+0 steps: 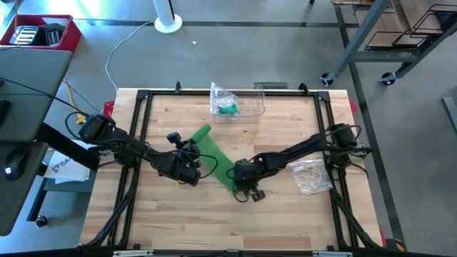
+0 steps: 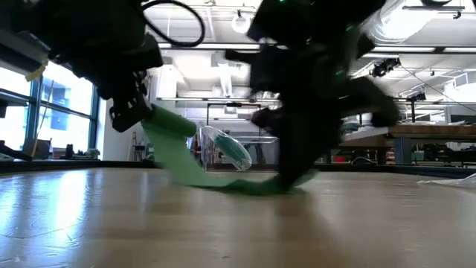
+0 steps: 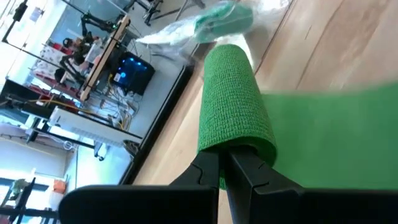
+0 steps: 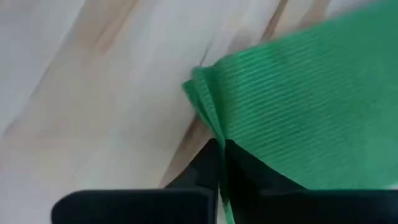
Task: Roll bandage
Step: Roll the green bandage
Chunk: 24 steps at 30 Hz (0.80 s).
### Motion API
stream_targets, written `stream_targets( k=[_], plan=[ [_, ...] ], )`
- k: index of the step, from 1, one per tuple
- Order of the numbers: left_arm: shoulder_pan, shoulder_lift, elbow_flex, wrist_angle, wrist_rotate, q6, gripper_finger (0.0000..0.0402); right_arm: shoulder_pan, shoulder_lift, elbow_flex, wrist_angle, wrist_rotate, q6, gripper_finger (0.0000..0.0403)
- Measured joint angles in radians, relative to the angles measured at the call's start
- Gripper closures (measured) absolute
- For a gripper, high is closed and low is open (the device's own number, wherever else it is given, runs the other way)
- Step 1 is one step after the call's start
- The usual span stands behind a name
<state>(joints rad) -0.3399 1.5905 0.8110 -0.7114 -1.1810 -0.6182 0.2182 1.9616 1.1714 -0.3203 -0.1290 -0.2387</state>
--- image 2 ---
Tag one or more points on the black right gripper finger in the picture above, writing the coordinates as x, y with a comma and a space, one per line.
297, 156

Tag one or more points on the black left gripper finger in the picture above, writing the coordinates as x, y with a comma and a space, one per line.
128, 111

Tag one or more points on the light green elastic bandage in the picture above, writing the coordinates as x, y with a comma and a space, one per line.
167, 149

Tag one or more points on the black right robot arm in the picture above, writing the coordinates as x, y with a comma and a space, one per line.
316, 18

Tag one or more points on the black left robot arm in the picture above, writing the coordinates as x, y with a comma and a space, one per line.
56, 22

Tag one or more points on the large window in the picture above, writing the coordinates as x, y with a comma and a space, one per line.
63, 111

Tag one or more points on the cardboard box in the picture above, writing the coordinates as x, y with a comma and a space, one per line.
35, 149

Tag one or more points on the black pipe rig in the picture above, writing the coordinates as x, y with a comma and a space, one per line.
413, 111

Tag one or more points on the wooden workbench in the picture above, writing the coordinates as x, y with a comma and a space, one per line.
427, 132

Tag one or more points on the black ceiling track fixture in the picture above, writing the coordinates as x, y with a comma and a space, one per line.
433, 7

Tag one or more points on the black ceiling camera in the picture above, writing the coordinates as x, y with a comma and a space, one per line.
383, 68

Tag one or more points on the black metal table frame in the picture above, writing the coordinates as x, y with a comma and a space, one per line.
56, 165

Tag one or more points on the long ceiling light rail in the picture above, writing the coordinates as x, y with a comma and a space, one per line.
208, 46

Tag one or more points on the silver ceiling air duct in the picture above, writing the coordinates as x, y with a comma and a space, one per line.
386, 22

